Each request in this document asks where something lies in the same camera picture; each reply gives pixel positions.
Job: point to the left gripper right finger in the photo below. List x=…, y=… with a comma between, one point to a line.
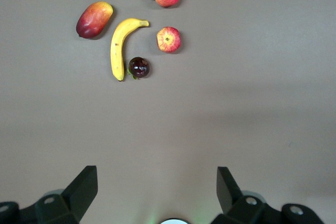
x=244, y=208

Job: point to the red yellow mango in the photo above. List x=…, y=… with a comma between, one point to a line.
x=93, y=20

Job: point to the yellow banana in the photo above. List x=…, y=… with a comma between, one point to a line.
x=116, y=51

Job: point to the red yellow apple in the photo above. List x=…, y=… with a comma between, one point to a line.
x=168, y=39

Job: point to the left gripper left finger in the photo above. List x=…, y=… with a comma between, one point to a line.
x=65, y=208

